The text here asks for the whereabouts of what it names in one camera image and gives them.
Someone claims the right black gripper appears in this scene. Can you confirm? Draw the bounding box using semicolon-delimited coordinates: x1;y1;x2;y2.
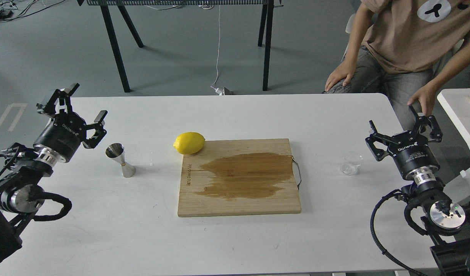
365;105;443;181

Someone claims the person left hand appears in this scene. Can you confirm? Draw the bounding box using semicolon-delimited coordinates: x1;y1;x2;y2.
407;84;439;117

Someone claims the white side table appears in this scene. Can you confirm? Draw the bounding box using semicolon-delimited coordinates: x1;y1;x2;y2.
437;89;470;205

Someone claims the wooden cutting board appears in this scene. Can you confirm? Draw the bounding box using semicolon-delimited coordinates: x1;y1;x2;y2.
177;138;301;218

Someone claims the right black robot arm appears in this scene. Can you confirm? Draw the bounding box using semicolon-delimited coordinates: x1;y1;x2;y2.
365;106;470;276

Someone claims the person right hand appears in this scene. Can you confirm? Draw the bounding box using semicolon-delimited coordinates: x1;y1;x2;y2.
324;59;357;92

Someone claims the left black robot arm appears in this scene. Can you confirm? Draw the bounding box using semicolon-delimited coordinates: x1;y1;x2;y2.
0;84;107;262

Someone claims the white hanging cable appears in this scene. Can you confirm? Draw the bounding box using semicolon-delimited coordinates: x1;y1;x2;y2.
210;5;222;89

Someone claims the seated person in tan shirt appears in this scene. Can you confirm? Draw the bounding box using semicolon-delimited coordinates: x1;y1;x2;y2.
324;0;470;130

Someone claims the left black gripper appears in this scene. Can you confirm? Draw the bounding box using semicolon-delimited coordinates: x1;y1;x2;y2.
33;83;108;163

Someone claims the black metal frame table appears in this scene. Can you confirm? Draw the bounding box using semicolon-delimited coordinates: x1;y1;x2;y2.
74;0;283;94

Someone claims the white power adapter on floor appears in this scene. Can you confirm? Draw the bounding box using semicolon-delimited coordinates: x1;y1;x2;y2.
210;85;234;95

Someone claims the steel jigger measuring cup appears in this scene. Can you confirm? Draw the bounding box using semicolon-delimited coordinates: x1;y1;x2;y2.
105;143;136;178

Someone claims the yellow lemon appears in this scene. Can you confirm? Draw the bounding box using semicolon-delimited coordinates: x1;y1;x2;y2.
173;132;205;155

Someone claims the clear plastic cup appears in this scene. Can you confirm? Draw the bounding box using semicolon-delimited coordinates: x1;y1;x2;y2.
340;151;363;175

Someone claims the cable bundle on floor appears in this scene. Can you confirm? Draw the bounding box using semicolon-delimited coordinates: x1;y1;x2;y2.
0;0;67;27

